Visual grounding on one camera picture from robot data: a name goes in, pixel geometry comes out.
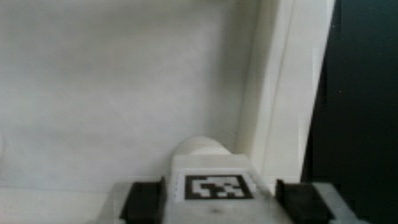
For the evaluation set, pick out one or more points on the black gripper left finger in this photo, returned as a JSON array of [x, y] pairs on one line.
[[134, 203]]

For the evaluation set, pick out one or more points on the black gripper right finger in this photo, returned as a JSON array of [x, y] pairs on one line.
[[316, 204]]

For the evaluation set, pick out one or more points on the white table leg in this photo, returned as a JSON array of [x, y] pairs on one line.
[[218, 194]]

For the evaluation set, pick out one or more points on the white square tabletop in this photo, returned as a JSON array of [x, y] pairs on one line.
[[131, 72]]

